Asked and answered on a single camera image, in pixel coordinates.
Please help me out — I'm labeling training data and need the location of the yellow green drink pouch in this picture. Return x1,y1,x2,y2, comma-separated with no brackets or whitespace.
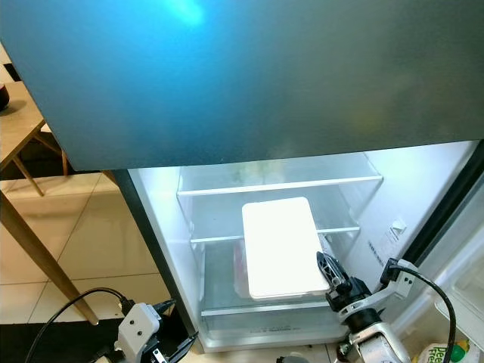
414,340,472,363

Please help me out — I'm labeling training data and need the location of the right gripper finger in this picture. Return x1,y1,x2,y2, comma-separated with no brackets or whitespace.
318,253,347,292

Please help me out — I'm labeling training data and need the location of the white fridge thermostat dial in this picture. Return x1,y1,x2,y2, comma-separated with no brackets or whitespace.
388,220,408,239

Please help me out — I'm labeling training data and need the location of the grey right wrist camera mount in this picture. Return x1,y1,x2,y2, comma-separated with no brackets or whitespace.
344,259,422,327

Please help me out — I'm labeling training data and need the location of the glass fridge shelf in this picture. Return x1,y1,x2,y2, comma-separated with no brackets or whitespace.
176,163,384,199
189,200,361,244
199,250,356,317

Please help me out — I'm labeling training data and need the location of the clear crisper drawer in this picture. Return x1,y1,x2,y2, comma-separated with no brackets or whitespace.
200,310,349,346

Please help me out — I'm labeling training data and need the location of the white lidded food container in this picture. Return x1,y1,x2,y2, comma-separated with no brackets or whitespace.
241,197,332,300

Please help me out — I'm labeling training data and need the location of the grey fridge body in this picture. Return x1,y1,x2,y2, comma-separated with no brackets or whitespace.
113,140,484,355

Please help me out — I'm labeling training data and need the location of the grey freezer door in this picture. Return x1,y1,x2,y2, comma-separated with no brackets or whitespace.
0,0,484,172

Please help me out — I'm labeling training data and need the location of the light wooden dining table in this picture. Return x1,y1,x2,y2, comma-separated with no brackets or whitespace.
0,79,101,326

